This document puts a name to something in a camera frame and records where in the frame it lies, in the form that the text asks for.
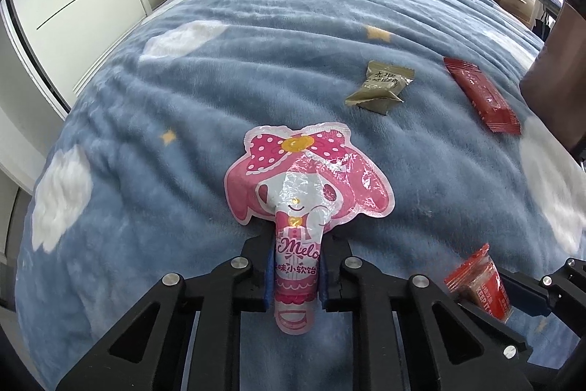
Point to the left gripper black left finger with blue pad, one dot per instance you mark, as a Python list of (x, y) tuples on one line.
[(183, 333)]

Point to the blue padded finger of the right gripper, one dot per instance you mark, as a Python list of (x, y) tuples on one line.
[(561, 293)]

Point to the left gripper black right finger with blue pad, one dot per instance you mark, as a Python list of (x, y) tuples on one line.
[(407, 333)]

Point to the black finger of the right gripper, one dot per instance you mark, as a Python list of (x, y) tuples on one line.
[(509, 342)]

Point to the red brown chocolate bar wrapper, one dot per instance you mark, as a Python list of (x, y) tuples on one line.
[(477, 281)]

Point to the pink My Melody candy packet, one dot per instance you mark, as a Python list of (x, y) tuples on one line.
[(307, 182)]

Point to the blue cloud blanket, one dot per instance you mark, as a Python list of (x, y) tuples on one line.
[(133, 188)]

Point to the small red sachet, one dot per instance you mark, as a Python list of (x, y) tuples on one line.
[(484, 96)]

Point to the olive green candy wrapper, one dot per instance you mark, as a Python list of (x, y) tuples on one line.
[(379, 93)]

